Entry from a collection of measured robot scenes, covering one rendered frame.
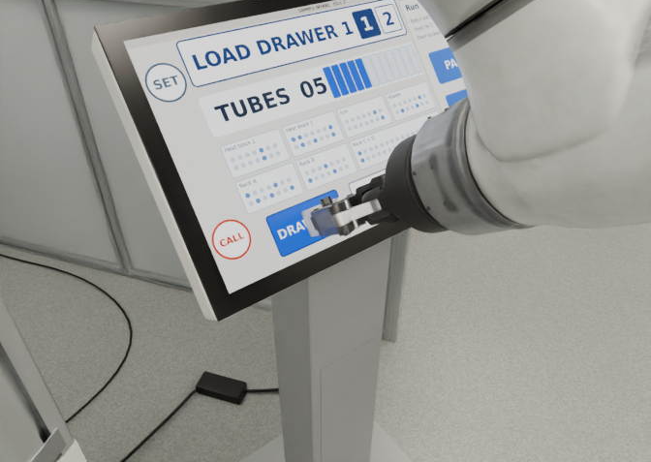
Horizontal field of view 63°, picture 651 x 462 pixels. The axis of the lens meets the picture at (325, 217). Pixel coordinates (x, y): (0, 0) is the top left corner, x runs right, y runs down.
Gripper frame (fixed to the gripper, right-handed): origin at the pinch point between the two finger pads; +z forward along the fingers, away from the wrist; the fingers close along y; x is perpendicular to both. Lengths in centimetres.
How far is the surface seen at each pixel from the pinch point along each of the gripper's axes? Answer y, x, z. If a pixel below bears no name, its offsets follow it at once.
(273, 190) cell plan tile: 2.6, -4.8, 3.7
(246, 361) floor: -17, 36, 116
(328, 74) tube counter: -9.6, -15.1, 3.6
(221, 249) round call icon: 10.3, -1.1, 3.7
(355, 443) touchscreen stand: -15, 48, 54
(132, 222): -6, -19, 142
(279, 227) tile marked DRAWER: 3.6, -0.9, 3.7
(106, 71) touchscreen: 13.5, -21.7, 5.6
